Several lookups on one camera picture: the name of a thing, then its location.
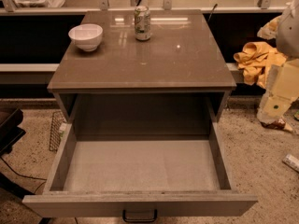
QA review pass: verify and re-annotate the green white soda can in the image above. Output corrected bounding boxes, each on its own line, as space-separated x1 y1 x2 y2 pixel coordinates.
134 6 150 41

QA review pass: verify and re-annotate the wire mesh basket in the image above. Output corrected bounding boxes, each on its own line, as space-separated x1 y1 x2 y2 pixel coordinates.
49 111 66 152

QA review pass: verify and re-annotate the grey cabinet with glossy top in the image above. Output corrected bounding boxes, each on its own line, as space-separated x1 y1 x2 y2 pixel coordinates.
49 10 235 141

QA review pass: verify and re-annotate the grey top drawer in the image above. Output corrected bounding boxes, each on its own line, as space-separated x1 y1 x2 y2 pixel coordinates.
21 96 259 224

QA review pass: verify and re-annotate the black floor cable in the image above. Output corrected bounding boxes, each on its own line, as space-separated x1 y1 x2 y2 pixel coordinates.
0 156 48 195

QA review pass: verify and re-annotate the white box on floor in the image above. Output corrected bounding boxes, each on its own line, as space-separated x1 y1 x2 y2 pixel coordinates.
283 154 299 173

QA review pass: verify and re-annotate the black chair base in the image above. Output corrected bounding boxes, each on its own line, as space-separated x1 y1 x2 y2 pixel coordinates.
0 108 46 199

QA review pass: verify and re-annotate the brown snack bag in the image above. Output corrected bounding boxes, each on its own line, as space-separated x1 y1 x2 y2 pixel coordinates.
262 119 293 133

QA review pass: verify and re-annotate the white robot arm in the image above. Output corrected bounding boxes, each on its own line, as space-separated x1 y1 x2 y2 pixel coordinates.
257 0 299 127

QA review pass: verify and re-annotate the white ceramic bowl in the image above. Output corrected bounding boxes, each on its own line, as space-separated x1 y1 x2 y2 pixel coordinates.
68 23 103 51

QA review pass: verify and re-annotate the yellow crumpled cloth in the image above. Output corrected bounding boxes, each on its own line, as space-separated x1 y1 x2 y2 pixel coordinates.
234 42 287 89

